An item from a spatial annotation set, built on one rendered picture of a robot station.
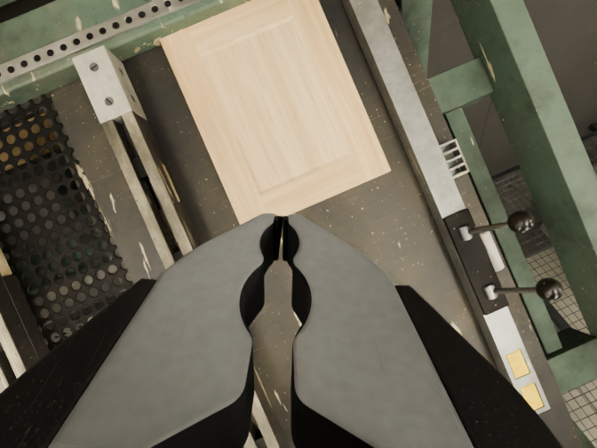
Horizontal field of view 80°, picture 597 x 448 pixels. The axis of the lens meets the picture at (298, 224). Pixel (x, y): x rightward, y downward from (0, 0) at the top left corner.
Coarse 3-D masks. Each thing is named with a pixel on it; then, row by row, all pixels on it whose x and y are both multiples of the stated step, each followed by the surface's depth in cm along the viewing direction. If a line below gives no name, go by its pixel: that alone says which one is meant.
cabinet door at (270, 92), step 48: (288, 0) 69; (192, 48) 69; (240, 48) 69; (288, 48) 70; (336, 48) 70; (192, 96) 69; (240, 96) 69; (288, 96) 70; (336, 96) 70; (240, 144) 70; (288, 144) 70; (336, 144) 70; (240, 192) 69; (288, 192) 70; (336, 192) 70
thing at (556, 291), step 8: (544, 280) 58; (552, 280) 58; (488, 288) 66; (496, 288) 66; (504, 288) 65; (512, 288) 64; (520, 288) 62; (528, 288) 61; (536, 288) 59; (544, 288) 58; (552, 288) 57; (560, 288) 57; (488, 296) 67; (496, 296) 66; (544, 296) 58; (552, 296) 57; (560, 296) 57
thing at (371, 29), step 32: (352, 0) 67; (384, 32) 68; (384, 64) 68; (384, 96) 70; (416, 96) 68; (416, 128) 68; (416, 160) 68; (448, 192) 68; (480, 320) 71; (512, 320) 69; (512, 352) 69; (512, 384) 69
